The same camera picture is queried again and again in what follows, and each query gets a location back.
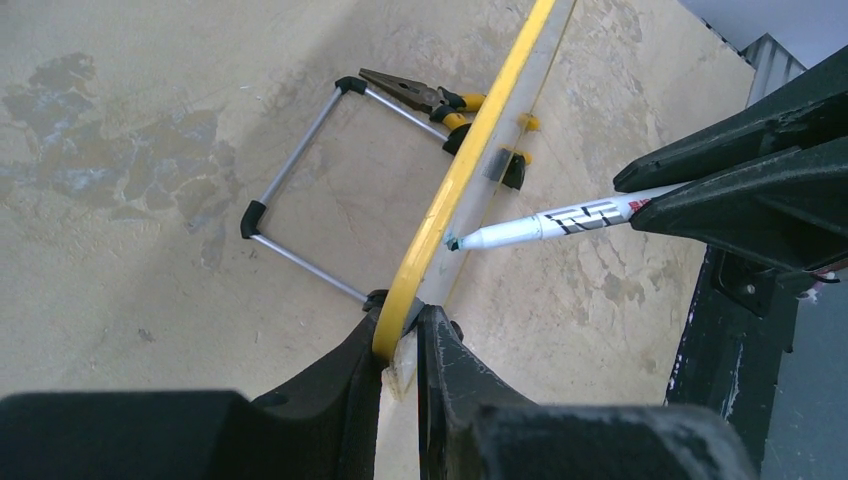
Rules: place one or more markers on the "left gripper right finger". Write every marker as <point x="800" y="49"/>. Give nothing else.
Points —
<point x="454" y="388"/>

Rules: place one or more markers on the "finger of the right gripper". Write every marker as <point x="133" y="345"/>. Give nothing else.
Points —
<point x="809" y="110"/>
<point x="787" y="211"/>

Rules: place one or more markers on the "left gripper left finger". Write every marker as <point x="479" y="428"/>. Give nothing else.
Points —
<point x="325" y="417"/>

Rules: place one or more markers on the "yellow framed whiteboard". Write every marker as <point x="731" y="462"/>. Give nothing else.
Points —
<point x="362" y="192"/>

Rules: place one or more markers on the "green whiteboard marker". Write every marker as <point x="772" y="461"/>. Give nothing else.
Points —
<point x="561" y="221"/>

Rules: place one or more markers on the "aluminium frame rail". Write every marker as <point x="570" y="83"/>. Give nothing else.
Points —
<point x="774" y="67"/>

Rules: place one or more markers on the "yellow handled pliers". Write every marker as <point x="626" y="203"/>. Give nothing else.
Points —
<point x="441" y="105"/>

